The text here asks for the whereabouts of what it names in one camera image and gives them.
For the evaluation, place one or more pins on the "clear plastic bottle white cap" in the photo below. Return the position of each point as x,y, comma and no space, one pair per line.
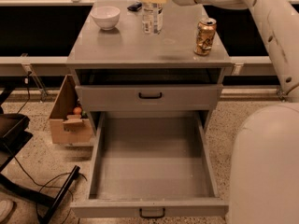
152,18

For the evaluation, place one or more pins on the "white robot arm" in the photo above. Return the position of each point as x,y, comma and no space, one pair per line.
264,180

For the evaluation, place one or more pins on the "grey drawer cabinet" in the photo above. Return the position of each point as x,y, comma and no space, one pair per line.
125,55

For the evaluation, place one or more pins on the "closed grey upper drawer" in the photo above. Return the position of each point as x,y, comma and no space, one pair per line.
125,97

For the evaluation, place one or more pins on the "open grey middle drawer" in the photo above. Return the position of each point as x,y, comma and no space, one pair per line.
150,160

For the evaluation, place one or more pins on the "black flat device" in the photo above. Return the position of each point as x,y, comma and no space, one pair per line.
135,7

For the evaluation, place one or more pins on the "gold soda can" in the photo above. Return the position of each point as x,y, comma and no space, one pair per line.
206,30

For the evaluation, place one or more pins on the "white ceramic bowl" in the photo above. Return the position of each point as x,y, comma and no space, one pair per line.
106,17

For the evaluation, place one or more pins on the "grey railing beam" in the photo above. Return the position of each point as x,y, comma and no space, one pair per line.
56,66

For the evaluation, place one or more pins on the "orange fruit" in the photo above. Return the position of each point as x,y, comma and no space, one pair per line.
77,110

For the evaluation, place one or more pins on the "cardboard box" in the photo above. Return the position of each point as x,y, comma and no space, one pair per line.
65,127

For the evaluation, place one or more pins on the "white shoe tip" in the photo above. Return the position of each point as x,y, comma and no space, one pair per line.
6,208

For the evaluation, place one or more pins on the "black upper drawer handle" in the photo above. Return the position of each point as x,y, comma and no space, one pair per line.
150,96

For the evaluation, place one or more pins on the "black drawer handle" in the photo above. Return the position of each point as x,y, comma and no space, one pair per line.
152,213
150,96

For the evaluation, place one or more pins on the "black chair frame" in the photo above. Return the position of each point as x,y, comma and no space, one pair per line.
38,166

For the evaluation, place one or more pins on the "black lower drawer handle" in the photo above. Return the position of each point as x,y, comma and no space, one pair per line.
152,213

